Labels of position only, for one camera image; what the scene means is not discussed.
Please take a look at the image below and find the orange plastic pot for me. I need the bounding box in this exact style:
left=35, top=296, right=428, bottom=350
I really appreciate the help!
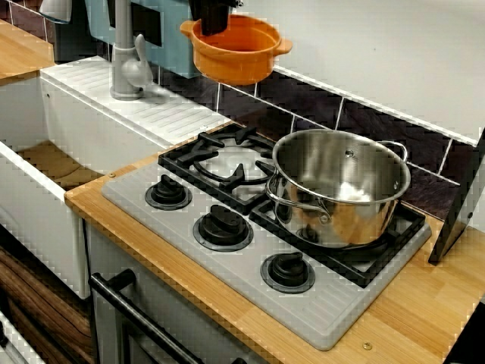
left=180, top=14, right=293, bottom=86

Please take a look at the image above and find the pale blue plastic box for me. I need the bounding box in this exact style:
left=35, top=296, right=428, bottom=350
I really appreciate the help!
left=85, top=0, right=208, bottom=79

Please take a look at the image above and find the grey toy faucet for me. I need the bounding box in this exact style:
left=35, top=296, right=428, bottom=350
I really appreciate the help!
left=109, top=0, right=155, bottom=102

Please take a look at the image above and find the dark tile backsplash panel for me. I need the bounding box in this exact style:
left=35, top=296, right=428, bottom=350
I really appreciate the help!
left=0, top=0, right=480, bottom=221

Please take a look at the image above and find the black burner grate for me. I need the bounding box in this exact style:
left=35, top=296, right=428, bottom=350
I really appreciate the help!
left=248, top=196, right=427, bottom=289
left=158, top=124, right=280, bottom=217

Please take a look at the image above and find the black stove knob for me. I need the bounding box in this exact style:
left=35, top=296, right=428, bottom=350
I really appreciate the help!
left=192, top=204, right=254, bottom=251
left=259, top=250, right=316, bottom=295
left=144, top=174, right=193, bottom=212

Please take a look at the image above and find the stainless steel pot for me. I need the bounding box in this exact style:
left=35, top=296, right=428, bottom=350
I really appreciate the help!
left=264, top=128, right=412, bottom=249

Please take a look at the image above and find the grey toy stove panel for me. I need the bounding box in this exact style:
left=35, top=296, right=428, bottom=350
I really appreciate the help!
left=101, top=140, right=433, bottom=352

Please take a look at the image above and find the white toy sink basin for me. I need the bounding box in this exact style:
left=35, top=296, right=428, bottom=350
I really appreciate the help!
left=0, top=55, right=233, bottom=300

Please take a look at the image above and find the white toy kitchen cabinet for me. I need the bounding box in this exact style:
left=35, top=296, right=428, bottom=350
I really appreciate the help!
left=83, top=219, right=274, bottom=364

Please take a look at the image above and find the black side panel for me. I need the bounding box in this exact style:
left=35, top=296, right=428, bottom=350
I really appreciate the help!
left=427, top=127, right=485, bottom=265

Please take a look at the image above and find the black oven door handle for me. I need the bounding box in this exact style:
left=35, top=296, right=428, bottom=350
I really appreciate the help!
left=89, top=268, right=205, bottom=364

